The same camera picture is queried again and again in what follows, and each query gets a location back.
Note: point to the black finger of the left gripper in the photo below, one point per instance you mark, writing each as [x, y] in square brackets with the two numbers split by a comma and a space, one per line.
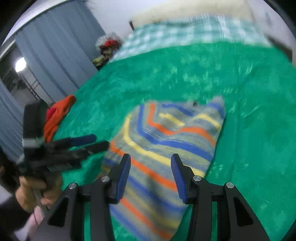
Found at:
[67, 143]
[79, 153]

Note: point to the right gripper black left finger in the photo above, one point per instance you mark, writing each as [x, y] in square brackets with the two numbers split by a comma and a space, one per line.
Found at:
[65, 220]

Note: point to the multicolour striped knit sweater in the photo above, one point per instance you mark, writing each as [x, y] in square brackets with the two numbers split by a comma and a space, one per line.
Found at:
[151, 133]

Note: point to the pile of clothes in corner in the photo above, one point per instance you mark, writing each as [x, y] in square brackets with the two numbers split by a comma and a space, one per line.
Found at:
[107, 45]

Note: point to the person's left hand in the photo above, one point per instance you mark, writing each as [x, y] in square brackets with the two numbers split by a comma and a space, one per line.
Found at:
[33, 191]

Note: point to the red knit garment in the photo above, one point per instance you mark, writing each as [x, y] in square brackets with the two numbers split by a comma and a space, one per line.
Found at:
[50, 113]

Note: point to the orange knit garment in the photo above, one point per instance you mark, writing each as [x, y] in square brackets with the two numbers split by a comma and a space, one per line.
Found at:
[62, 109]

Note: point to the green floral bedspread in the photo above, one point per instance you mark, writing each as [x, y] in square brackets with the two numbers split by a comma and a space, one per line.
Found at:
[227, 109]

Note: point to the grey blue curtain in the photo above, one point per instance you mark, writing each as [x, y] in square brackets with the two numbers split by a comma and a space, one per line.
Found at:
[57, 41]

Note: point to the green white checkered blanket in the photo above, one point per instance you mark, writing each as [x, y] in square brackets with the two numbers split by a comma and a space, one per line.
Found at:
[187, 31]

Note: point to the cream pillow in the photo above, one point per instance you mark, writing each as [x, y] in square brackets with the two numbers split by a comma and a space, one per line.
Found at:
[181, 9]

